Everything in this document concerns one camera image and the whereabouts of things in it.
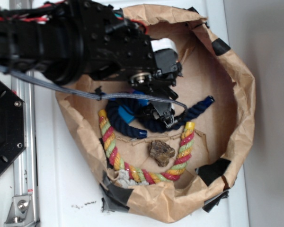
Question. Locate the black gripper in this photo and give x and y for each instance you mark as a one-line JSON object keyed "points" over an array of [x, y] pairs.
{"points": [[118, 50]]}

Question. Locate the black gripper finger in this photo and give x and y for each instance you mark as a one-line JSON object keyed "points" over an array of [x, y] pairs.
{"points": [[158, 115]]}

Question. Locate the blue rectangular block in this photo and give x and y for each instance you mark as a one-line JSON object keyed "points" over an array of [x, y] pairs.
{"points": [[130, 108]]}

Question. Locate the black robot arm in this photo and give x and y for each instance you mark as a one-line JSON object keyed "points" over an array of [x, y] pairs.
{"points": [[71, 38]]}

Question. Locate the brown rock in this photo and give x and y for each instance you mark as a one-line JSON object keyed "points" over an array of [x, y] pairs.
{"points": [[161, 152]]}

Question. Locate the brown paper bag bin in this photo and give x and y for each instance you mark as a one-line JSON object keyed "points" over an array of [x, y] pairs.
{"points": [[223, 135]]}

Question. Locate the white tray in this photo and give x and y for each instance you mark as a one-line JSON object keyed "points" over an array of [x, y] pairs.
{"points": [[69, 195]]}

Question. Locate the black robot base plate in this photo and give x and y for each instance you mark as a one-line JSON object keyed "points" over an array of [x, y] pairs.
{"points": [[12, 132]]}

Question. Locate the aluminium extrusion rail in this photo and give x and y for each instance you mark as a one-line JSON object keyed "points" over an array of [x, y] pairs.
{"points": [[25, 166]]}

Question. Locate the metal corner bracket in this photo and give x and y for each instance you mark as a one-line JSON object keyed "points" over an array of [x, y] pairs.
{"points": [[21, 212]]}

